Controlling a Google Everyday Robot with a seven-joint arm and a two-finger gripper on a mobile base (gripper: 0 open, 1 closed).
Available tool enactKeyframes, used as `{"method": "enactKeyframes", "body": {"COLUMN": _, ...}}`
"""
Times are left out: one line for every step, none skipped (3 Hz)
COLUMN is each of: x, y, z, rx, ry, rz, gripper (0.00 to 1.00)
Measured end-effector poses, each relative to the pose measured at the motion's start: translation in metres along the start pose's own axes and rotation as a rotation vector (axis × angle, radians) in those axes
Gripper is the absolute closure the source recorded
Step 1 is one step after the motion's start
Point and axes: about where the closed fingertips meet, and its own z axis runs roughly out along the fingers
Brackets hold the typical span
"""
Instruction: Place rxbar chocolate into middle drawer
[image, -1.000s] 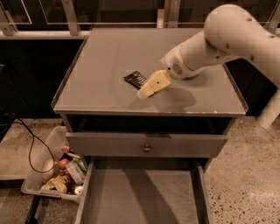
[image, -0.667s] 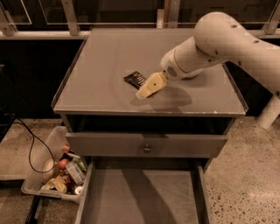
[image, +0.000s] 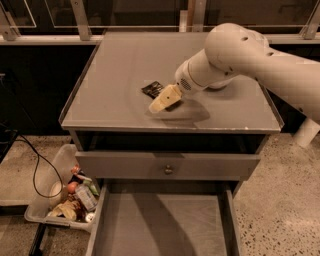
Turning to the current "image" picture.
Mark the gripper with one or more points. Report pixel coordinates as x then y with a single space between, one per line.
183 77

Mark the black rxbar chocolate wrapper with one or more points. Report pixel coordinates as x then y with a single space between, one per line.
153 90

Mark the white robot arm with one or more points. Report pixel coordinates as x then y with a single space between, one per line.
231 50

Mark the grey drawer cabinet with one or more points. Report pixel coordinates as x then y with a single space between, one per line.
107 111

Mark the grey top drawer with knob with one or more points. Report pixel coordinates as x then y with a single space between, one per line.
167 166

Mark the grey open middle drawer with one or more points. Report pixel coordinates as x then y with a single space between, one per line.
165 219

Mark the white ceramic bowl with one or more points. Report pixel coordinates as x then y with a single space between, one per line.
219 85

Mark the green packet in bin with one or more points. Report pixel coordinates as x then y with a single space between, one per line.
91 187

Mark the plastic bottle in bin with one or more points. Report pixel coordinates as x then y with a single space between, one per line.
86 197

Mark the orange fruit in bin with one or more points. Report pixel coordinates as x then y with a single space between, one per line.
72 186

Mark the clear plastic storage bin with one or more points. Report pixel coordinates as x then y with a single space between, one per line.
65 196

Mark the yellow snack bag in bin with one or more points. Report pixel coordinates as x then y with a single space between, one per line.
70 210

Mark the metal railing frame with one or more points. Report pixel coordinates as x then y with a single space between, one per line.
28 21

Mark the white post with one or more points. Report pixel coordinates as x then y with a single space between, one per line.
306 132

